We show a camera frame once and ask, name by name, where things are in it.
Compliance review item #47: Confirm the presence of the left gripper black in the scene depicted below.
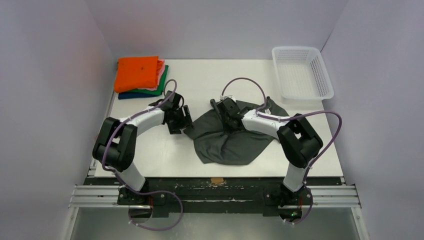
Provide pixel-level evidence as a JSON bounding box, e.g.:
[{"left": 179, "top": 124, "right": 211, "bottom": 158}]
[{"left": 166, "top": 105, "right": 193, "bottom": 134}]

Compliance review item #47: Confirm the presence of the dark grey t-shirt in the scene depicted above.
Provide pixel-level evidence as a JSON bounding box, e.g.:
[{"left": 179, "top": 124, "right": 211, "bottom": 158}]
[{"left": 184, "top": 108, "right": 274, "bottom": 166}]

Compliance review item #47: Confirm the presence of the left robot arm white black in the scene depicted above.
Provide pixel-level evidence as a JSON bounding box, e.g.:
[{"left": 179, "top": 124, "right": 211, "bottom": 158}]
[{"left": 92, "top": 91, "right": 193, "bottom": 205}]

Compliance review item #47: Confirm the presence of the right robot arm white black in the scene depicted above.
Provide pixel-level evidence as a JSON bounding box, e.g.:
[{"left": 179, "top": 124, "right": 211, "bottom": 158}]
[{"left": 210, "top": 97, "right": 324, "bottom": 204}]

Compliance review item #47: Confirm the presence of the green folded t-shirt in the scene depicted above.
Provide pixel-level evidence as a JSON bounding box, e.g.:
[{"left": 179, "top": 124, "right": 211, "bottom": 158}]
[{"left": 128, "top": 65, "right": 169, "bottom": 96}]

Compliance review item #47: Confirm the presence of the pink folded t-shirt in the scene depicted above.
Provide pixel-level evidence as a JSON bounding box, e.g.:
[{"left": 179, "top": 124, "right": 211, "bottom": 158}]
[{"left": 146, "top": 59, "right": 165, "bottom": 91}]

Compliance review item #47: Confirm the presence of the blue folded t-shirt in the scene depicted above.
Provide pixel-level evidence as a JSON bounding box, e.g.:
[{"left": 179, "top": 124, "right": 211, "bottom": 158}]
[{"left": 117, "top": 92, "right": 158, "bottom": 100}]

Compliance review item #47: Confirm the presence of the orange folded t-shirt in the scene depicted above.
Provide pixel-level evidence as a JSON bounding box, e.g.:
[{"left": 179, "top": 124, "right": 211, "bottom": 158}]
[{"left": 114, "top": 56, "right": 160, "bottom": 93}]

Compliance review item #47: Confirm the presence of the brown tape piece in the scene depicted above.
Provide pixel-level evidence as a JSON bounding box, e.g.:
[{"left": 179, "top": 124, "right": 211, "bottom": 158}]
[{"left": 210, "top": 177, "right": 225, "bottom": 186}]

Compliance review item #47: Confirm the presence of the white plastic basket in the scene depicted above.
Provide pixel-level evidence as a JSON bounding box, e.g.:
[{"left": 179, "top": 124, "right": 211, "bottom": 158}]
[{"left": 271, "top": 46, "right": 334, "bottom": 101}]

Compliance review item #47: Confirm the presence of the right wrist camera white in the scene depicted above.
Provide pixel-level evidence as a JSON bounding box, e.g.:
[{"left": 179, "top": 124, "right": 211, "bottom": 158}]
[{"left": 219, "top": 95, "right": 236, "bottom": 102}]

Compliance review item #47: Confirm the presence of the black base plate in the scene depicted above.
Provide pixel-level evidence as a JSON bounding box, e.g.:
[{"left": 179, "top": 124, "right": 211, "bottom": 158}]
[{"left": 83, "top": 176, "right": 343, "bottom": 219}]

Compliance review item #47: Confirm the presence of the aluminium frame rail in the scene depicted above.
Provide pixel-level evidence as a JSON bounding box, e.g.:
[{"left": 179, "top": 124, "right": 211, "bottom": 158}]
[{"left": 68, "top": 184, "right": 360, "bottom": 212}]

